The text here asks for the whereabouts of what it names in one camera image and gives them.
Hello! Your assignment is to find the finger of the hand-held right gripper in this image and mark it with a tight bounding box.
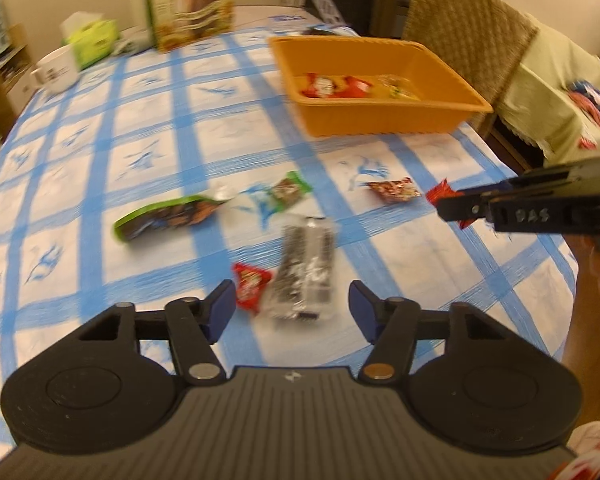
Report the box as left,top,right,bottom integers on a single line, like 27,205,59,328
455,174,531,198
436,194,493,224

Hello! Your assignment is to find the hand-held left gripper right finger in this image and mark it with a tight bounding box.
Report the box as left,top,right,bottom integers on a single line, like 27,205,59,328
348,280,536,386

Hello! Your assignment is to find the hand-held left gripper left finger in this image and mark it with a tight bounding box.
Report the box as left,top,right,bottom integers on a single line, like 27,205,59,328
55,280,237,387

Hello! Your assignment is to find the red candy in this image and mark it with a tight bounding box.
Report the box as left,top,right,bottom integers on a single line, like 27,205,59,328
425,178,473,230

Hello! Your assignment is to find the small red candy packet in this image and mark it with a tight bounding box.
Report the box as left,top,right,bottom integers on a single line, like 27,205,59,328
231,262,273,315

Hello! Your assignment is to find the red-brown candy wrapper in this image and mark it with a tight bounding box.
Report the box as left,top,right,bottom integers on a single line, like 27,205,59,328
366,177,422,204

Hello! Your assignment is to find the clear black snack packet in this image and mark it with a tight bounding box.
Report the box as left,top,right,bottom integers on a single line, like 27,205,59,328
260,212,338,323

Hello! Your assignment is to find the long green snack packet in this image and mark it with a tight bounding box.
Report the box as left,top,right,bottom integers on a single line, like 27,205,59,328
112,192,233,243

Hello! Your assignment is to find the orange plastic tray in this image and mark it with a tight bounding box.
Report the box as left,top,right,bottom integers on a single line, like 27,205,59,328
269,35,494,138

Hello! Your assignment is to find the small green candy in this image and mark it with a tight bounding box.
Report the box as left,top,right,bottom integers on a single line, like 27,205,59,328
267,171,313,211

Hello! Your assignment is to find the yellow candy packet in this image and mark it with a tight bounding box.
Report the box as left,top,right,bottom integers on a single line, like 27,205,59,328
375,74,421,101

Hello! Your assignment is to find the large red snack packet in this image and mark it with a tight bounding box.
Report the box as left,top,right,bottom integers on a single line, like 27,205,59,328
300,73,342,99

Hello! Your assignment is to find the light green cloth cover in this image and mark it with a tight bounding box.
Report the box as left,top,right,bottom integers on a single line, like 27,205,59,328
497,25,600,168

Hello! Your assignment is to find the red blue printed cushion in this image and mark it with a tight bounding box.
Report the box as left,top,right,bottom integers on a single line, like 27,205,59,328
565,77,600,151

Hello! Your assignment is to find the quilted beige chair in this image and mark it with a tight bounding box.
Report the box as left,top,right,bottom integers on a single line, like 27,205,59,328
402,0,540,131

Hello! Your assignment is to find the blue checked tablecloth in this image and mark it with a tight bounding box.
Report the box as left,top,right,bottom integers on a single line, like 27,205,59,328
0,22,578,441

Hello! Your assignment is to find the grey phone stand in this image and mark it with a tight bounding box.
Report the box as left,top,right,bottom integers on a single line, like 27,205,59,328
302,0,358,37

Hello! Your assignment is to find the person's printed clothing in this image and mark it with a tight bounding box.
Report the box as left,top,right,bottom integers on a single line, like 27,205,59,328
555,420,600,480

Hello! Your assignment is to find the grey cloth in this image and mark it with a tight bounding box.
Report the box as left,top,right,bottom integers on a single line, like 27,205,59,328
112,30,153,56

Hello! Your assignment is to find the white mug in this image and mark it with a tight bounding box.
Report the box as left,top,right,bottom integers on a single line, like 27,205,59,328
30,45,80,93

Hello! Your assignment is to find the green tissue pack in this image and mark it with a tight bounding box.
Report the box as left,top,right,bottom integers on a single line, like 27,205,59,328
60,12,120,68

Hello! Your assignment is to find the large sunflower seed bag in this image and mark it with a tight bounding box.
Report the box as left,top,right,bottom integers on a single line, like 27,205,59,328
142,0,236,53

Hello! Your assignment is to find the white thermos bottle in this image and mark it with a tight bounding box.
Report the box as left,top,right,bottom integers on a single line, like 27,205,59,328
123,0,156,46

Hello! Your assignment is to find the wooden shelf unit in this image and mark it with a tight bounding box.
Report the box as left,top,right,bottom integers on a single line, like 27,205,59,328
0,25,36,146

